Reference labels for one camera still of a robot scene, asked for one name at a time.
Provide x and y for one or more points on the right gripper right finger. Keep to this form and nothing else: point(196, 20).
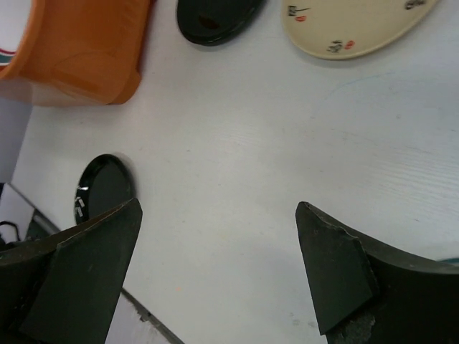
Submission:
point(366, 291)

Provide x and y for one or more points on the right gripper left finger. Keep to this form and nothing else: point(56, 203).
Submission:
point(65, 288)

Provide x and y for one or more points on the black plate front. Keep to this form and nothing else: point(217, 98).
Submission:
point(105, 184)

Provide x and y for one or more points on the black plate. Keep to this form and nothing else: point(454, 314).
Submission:
point(105, 184)
point(212, 23)

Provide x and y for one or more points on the beige patterned plate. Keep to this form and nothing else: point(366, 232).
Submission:
point(347, 29)

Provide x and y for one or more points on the orange plastic bin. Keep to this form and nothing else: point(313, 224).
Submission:
point(72, 53)

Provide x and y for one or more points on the black plate rear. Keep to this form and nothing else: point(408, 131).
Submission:
point(212, 23)

